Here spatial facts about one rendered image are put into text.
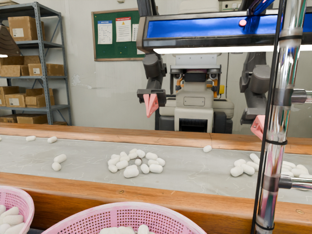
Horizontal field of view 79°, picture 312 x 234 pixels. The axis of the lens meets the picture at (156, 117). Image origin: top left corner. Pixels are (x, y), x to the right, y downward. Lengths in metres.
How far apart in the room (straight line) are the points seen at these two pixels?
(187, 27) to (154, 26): 0.07
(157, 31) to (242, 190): 0.38
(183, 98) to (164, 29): 0.76
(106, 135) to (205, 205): 0.50
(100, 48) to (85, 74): 0.45
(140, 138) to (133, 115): 2.05
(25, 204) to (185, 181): 0.33
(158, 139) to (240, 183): 0.33
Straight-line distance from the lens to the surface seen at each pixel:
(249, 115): 0.59
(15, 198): 0.48
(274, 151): 0.30
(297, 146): 0.78
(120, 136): 0.74
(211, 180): 0.50
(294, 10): 0.29
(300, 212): 0.42
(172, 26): 0.42
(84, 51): 3.05
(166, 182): 0.47
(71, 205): 0.43
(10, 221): 0.45
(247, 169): 0.55
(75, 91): 3.16
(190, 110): 1.11
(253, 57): 0.71
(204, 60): 1.10
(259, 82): 0.62
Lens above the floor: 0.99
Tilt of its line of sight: 12 degrees down
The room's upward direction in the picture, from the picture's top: straight up
